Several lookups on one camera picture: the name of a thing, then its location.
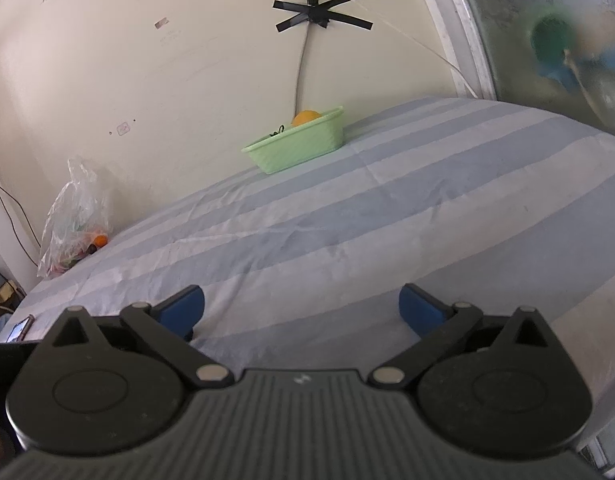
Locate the white thin cable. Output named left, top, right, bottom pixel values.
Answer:
left=306, top=0, right=481, bottom=99

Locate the clear plastic bag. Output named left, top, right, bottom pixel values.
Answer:
left=37, top=157, right=112, bottom=280

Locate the black tape cross lower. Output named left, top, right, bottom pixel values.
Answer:
left=272, top=0, right=373, bottom=32

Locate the green object behind glass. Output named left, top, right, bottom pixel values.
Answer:
left=528, top=8, right=577, bottom=86

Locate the smartphone on bed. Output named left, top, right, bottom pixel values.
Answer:
left=6, top=314, right=35, bottom=342

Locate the large yellow lemon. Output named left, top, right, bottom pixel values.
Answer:
left=291, top=110, right=321, bottom=128

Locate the light green plastic basket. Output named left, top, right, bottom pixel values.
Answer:
left=241, top=106, right=344, bottom=174

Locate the white window frame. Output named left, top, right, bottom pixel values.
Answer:
left=425, top=0, right=497, bottom=100

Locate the black cable on wall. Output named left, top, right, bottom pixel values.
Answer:
left=0, top=169, right=42, bottom=266

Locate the small orange by bag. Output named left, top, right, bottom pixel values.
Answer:
left=94, top=234, right=108, bottom=248

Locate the blue white striped bedsheet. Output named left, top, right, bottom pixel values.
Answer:
left=18, top=99, right=615, bottom=434

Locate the grey cable on wall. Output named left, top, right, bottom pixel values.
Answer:
left=291, top=0, right=324, bottom=122

